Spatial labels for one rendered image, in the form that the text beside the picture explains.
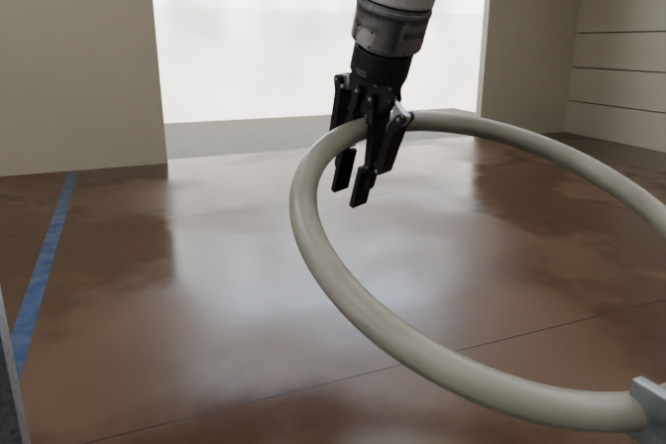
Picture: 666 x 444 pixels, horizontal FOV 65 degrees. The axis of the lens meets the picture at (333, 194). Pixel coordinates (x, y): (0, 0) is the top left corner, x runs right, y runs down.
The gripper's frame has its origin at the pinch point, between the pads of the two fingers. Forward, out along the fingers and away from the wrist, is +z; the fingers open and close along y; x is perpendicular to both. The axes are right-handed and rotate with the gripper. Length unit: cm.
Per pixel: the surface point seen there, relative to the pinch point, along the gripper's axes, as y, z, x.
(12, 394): -55, 89, -44
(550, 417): 39.4, -9.2, -17.8
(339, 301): 22.1, -9.0, -24.1
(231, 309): -113, 179, 61
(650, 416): 44.2, -10.1, -11.7
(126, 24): -506, 180, 174
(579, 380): 29, 131, 140
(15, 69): -528, 226, 66
